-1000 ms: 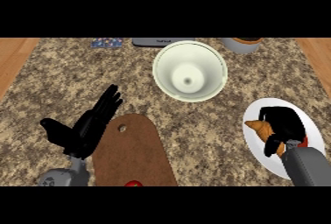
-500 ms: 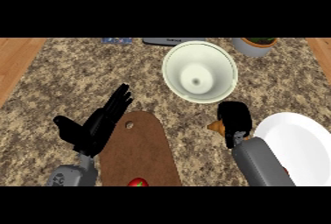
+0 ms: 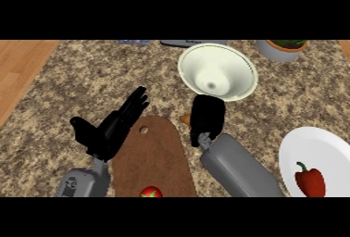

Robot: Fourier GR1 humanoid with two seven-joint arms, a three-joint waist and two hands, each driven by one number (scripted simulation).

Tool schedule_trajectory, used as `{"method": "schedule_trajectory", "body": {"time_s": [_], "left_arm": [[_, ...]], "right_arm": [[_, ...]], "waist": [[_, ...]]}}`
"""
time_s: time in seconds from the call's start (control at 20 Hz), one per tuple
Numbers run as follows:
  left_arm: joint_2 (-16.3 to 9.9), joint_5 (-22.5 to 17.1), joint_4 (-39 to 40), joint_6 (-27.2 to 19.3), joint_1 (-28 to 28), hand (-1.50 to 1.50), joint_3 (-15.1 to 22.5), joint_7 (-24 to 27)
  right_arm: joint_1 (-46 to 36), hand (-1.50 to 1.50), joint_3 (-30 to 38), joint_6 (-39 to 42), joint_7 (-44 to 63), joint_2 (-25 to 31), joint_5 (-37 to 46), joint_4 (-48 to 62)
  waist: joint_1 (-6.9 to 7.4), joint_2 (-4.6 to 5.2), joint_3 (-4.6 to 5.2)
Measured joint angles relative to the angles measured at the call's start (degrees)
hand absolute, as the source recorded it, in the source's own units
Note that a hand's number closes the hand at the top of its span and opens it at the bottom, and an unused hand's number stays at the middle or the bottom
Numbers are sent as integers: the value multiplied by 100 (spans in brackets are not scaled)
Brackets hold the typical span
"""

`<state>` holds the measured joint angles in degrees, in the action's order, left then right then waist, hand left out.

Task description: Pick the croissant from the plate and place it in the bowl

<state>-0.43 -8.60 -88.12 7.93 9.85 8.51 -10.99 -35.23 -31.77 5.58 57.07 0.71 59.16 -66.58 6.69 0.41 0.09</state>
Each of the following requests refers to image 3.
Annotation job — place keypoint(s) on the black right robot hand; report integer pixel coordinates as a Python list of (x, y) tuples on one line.
[(207, 116)]

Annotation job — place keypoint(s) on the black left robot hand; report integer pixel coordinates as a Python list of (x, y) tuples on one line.
[(110, 129)]

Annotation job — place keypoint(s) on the brown croissant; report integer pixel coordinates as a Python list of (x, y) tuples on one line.
[(185, 119)]

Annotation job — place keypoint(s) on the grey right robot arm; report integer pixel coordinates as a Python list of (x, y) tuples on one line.
[(237, 168)]

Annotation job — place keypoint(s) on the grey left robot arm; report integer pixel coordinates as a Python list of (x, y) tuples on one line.
[(85, 180)]

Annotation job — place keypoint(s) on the white bowl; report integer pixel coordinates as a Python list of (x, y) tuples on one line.
[(217, 71)]

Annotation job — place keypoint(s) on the white plate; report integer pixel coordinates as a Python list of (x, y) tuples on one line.
[(319, 160)]

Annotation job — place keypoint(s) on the brown wooden cutting board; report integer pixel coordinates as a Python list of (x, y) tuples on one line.
[(152, 157)]

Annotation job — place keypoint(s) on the red tomato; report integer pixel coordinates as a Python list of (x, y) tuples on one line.
[(151, 192)]

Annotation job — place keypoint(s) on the grey flat appliance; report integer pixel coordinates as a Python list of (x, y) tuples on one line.
[(191, 43)]

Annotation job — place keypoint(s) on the grey plant pot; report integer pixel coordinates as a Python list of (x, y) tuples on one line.
[(281, 49)]

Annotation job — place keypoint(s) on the blue patterned object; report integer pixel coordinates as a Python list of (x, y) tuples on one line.
[(133, 41)]

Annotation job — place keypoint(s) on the red bell pepper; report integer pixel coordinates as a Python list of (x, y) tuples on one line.
[(310, 181)]

